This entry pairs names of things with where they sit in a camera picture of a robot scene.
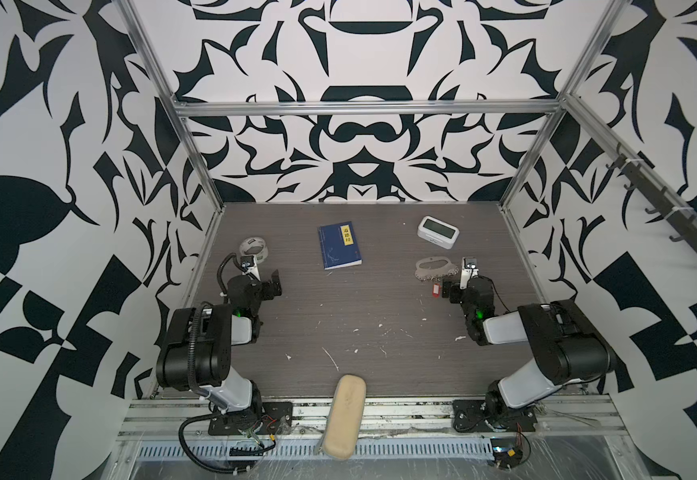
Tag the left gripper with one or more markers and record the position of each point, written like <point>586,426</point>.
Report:
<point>270,285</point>

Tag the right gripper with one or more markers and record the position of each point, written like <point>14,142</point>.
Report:
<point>455,288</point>

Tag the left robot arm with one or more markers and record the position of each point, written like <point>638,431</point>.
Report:
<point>196,354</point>

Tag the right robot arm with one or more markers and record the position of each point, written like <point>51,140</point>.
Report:
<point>566,350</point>

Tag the clear tape roll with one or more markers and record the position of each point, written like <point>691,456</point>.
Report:
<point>255,247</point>

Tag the white digital clock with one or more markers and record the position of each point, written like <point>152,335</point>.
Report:
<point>437,232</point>

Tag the blue book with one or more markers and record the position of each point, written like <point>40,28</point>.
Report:
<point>339,247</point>

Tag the beige wrist rest pad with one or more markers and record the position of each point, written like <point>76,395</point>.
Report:
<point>344,421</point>

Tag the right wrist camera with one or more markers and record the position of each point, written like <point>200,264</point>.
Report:
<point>468,270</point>

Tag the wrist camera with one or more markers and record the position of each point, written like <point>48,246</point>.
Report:
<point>468,270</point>
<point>249,266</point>

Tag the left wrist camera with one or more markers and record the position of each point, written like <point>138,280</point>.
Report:
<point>249,266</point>

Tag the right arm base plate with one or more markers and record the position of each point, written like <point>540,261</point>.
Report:
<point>471,416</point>

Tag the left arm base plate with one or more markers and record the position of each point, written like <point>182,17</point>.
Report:
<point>268,418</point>

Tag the wall hook rail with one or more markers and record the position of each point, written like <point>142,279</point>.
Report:
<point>664,203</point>

